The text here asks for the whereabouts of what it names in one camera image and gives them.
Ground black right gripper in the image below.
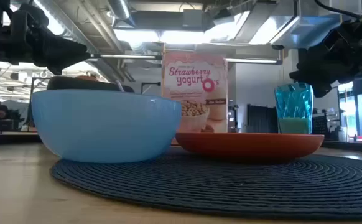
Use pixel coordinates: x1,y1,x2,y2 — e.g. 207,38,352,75
289,18,362,98

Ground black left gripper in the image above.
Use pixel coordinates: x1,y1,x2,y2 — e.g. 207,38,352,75
9,3,91,75

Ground pink strawberry yogurt cereal box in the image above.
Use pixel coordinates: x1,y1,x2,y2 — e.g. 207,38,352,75
161,51,229,146

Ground orange fruit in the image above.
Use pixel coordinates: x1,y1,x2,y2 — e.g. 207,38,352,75
74,74,98,82

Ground teal faceted plastic cup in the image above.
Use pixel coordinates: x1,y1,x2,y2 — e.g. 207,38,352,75
274,82,314,135

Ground black ribbed panel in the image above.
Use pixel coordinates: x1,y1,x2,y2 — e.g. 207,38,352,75
246,104,278,134

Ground long ceiling light bar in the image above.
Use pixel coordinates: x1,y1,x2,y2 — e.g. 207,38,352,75
89,53,284,65

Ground light blue plastic bowl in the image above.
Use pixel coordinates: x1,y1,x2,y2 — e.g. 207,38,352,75
30,89,182,164

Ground person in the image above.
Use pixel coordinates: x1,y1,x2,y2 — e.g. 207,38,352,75
0,104,16,131

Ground dark equipment shelf unit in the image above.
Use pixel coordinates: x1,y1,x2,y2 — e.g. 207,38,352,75
227,104,239,133

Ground orange plate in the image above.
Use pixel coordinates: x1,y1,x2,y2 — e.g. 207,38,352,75
175,132,325,163

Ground dark woven round placemat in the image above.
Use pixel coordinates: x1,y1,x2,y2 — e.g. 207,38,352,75
49,146,362,221

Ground silver corrugated ventilation duct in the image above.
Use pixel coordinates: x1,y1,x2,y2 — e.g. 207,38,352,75
33,0,100,54

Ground black wire mesh rack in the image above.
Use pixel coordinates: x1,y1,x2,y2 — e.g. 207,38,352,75
311,113,332,139

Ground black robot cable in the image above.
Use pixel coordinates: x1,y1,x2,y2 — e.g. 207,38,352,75
313,0,362,20

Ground black metal stand frame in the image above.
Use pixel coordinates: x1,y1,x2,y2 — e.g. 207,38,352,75
141,82,162,95

